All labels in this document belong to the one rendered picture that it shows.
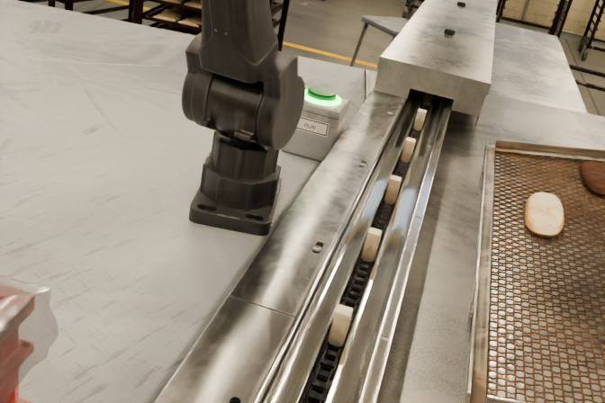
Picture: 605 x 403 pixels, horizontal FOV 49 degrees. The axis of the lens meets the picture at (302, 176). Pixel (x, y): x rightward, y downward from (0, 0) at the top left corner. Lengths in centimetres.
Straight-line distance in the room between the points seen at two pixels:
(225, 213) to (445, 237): 26
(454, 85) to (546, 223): 46
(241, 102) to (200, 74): 5
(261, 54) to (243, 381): 30
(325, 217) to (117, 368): 26
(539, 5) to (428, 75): 662
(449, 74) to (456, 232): 35
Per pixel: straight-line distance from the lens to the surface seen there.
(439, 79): 110
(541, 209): 71
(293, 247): 61
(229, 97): 65
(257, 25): 61
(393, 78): 110
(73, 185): 76
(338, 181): 76
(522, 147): 90
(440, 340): 62
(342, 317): 53
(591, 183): 81
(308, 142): 89
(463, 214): 86
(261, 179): 71
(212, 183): 72
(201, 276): 63
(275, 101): 63
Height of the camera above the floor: 118
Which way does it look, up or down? 25 degrees down
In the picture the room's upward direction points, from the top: 11 degrees clockwise
